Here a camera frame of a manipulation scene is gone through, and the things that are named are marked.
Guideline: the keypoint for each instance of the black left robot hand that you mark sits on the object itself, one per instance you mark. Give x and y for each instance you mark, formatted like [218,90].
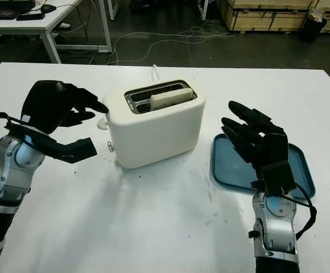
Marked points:
[45,105]

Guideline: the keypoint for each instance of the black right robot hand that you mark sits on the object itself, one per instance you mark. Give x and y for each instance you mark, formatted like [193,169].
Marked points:
[264,139]

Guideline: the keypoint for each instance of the cream toaster lever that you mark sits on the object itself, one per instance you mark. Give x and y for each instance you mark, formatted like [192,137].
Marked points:
[101,123]

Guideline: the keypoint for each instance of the slice of white bread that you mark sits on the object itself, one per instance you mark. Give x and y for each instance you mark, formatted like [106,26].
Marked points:
[170,98]

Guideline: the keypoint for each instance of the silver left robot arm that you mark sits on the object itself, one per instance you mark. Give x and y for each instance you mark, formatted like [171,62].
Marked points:
[8,176]

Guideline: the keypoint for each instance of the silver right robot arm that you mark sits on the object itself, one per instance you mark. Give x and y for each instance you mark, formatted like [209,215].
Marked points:
[275,227]

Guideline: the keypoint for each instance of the blue plastic tray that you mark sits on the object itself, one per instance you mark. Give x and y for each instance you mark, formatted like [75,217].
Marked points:
[227,167]

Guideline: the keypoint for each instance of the silver toaster dial knob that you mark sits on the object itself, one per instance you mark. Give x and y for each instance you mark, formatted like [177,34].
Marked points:
[111,145]

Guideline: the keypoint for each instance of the cream two-slot toaster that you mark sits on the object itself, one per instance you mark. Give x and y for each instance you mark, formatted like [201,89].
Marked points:
[153,133]

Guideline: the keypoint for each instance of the white office desk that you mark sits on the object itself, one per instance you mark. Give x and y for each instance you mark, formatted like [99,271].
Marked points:
[48,22]

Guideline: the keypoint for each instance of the black phone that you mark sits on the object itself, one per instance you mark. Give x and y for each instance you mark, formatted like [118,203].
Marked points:
[29,16]

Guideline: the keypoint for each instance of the black computer mouse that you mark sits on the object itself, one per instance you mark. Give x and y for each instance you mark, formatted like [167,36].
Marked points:
[47,8]

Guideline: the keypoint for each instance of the black keyboard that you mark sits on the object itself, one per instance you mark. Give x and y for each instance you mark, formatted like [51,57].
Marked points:
[0,14]

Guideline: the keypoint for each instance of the black laptop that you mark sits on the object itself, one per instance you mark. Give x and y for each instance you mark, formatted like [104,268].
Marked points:
[8,4]

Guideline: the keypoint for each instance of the black trash bin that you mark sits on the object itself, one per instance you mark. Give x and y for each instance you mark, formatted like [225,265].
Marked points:
[312,28]

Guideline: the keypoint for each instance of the wooden shipping crates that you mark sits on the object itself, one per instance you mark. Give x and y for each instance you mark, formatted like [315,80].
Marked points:
[267,14]

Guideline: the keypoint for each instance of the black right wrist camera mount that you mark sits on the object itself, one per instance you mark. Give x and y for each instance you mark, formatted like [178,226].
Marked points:
[278,179]

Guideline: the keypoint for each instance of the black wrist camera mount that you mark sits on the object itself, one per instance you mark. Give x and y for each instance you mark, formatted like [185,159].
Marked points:
[76,149]
[278,179]

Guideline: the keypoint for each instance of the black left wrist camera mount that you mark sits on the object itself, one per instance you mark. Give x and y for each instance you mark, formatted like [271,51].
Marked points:
[76,149]

